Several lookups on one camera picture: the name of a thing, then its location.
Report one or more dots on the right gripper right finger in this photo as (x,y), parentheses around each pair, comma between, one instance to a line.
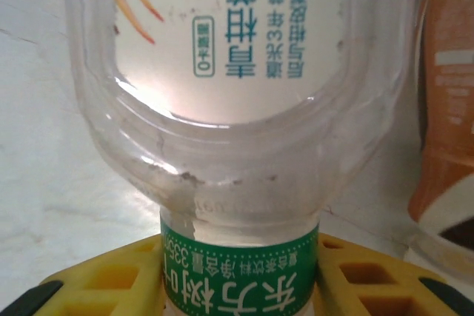
(403,290)

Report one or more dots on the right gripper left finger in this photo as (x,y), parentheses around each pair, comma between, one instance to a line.
(111,286)

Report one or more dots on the brown label drink bottle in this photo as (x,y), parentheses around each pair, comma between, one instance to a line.
(448,109)

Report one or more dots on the white label bottle green neck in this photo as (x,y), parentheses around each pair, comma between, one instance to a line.
(237,72)

